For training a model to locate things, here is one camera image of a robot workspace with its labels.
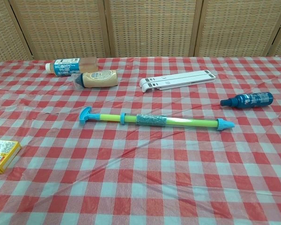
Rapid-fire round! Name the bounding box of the long green blue stick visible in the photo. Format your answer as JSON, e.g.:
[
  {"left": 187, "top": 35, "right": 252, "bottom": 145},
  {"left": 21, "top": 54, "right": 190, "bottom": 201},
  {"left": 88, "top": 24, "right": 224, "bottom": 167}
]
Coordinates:
[{"left": 79, "top": 106, "right": 235, "bottom": 132}]

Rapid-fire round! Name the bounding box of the white folding laptop stand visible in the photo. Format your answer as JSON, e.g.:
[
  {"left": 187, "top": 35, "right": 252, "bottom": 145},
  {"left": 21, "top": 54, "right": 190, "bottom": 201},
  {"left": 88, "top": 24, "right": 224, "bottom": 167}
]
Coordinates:
[{"left": 140, "top": 69, "right": 217, "bottom": 93}]

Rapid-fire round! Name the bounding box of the beige squeeze sauce bottle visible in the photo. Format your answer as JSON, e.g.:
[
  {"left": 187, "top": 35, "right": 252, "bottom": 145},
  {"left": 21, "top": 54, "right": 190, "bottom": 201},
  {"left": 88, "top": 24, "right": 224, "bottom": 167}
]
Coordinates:
[{"left": 71, "top": 69, "right": 119, "bottom": 90}]

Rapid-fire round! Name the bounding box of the red white checked tablecloth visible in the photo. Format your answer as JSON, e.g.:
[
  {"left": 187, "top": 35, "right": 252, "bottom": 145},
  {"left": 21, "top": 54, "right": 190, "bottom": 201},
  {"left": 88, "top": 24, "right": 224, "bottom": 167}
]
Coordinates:
[{"left": 0, "top": 55, "right": 281, "bottom": 225}]

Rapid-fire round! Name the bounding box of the woven bamboo folding screen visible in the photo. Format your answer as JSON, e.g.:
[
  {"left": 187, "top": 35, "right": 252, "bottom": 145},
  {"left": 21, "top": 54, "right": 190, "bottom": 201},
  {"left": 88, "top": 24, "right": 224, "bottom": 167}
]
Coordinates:
[{"left": 0, "top": 0, "right": 281, "bottom": 68}]

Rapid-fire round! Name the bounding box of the clear bottle with blue label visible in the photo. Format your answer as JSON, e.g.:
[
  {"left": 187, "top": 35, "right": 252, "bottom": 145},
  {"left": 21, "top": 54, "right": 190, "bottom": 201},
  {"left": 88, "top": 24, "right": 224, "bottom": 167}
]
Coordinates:
[{"left": 45, "top": 57, "right": 99, "bottom": 77}]

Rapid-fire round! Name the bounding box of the dark blue spray bottle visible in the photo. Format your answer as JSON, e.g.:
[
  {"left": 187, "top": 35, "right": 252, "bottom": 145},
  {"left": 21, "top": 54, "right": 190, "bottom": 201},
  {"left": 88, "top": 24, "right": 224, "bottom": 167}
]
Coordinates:
[{"left": 220, "top": 91, "right": 274, "bottom": 109}]

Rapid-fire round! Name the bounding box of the yellow cardboard box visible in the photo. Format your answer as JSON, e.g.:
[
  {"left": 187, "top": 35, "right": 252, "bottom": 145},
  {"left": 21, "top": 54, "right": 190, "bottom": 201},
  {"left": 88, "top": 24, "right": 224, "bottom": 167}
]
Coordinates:
[{"left": 0, "top": 139, "right": 22, "bottom": 174}]

